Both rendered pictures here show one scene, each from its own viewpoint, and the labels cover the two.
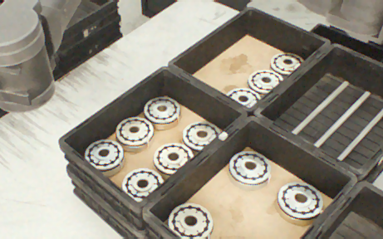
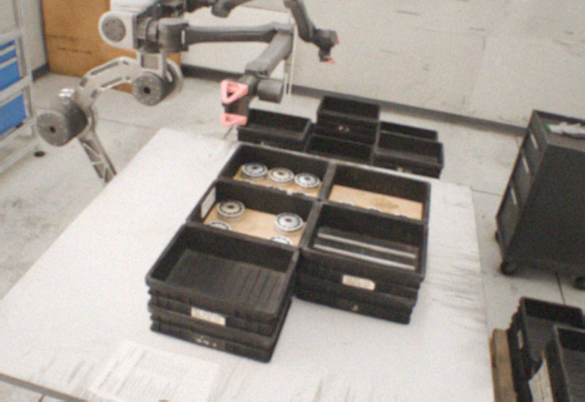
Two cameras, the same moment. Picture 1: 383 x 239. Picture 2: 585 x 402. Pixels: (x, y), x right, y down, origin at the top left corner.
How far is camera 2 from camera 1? 1.56 m
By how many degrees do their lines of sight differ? 41
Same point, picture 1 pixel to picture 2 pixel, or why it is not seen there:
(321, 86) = (399, 247)
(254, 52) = (405, 210)
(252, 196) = (271, 232)
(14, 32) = (166, 23)
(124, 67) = not seen: hidden behind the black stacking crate
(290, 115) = (356, 237)
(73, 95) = not seen: hidden behind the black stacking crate
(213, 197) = (258, 218)
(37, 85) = (165, 44)
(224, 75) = (367, 202)
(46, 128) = not seen: hidden behind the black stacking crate
